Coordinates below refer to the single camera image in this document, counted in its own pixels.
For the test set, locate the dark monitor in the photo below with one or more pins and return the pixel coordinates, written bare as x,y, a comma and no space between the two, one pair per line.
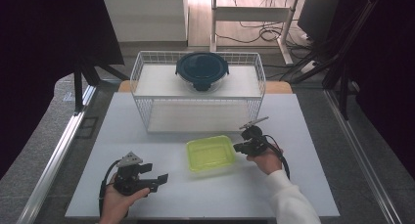
318,18

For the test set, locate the round dark blue lidded container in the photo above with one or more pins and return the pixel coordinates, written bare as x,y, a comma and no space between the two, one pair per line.
201,69

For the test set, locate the white power strip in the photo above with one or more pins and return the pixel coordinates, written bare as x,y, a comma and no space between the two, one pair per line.
308,67

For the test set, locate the green rectangular plastic container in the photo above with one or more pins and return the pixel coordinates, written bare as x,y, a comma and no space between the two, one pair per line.
210,154

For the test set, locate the black stand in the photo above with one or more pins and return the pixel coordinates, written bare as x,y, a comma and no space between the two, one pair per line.
78,87
342,70

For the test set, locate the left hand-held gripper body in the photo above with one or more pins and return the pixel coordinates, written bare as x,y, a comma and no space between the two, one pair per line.
129,181

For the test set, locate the person's right hand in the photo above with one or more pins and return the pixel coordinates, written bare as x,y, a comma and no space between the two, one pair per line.
269,160

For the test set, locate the dark curtain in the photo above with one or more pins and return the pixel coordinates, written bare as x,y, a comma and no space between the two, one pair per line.
42,54
391,70

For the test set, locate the aluminium rail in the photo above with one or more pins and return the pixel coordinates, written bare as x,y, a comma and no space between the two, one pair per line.
55,162
362,165

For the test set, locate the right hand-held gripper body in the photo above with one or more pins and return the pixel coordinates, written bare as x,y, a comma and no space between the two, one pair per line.
256,141

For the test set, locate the person's left hand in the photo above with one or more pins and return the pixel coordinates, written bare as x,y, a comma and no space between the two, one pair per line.
114,204

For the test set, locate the white cabinet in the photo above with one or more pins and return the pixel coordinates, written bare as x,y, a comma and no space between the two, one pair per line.
147,17

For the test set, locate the white desk frame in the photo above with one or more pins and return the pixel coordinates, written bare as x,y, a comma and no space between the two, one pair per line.
251,13

